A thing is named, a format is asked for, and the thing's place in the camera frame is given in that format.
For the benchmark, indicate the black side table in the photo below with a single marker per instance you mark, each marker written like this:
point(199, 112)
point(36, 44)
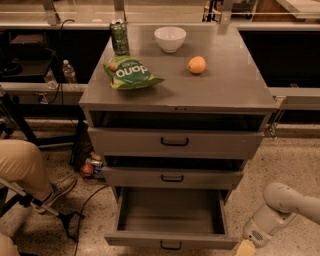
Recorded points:
point(26, 57)

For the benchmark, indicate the white ceramic bowl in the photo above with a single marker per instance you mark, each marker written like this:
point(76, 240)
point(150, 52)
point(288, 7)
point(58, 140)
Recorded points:
point(170, 38)

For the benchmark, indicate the grey drawer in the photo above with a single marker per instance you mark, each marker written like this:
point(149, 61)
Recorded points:
point(172, 178)
point(175, 143)
point(171, 219)

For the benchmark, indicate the green chip bag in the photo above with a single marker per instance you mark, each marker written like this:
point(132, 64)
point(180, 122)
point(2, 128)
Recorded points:
point(127, 73)

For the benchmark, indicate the person leg beige trousers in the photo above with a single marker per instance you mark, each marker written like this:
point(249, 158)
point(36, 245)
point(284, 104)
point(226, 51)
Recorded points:
point(22, 162)

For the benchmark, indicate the silver can on floor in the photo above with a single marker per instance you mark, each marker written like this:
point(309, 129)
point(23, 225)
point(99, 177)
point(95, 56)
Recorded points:
point(94, 162)

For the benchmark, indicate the green soda can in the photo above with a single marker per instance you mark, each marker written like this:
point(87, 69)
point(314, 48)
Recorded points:
point(119, 37)

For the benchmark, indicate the grey sneaker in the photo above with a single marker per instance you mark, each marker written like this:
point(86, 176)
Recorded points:
point(58, 190)

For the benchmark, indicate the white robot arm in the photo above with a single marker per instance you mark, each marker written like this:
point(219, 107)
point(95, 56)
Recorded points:
point(283, 207)

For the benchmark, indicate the grey bottom drawer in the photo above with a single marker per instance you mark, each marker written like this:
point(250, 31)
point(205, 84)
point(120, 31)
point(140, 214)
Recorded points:
point(171, 219)

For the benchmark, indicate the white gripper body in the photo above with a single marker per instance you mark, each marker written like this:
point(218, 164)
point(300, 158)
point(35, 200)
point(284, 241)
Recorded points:
point(256, 229)

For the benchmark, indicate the black tripod stand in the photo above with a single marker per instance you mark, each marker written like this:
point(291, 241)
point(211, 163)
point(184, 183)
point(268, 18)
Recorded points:
point(11, 194)

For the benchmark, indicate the grey middle drawer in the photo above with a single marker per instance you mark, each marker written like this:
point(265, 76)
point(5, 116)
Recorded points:
point(172, 178)

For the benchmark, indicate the grey top drawer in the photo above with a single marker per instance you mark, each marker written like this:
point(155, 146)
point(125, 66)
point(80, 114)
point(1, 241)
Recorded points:
point(175, 143)

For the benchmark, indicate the orange fruit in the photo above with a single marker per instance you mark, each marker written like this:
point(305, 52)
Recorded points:
point(197, 65)

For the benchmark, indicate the grey metal drawer cabinet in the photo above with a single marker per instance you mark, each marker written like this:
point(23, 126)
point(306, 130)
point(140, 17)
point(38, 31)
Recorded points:
point(229, 95)

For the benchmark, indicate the clear plastic water bottle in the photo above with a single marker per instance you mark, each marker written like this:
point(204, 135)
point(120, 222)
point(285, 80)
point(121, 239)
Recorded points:
point(69, 72)

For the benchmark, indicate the red apple on floor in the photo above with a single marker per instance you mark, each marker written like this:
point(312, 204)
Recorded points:
point(87, 170)

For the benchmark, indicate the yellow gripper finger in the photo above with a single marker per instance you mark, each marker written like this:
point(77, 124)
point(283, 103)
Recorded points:
point(246, 248)

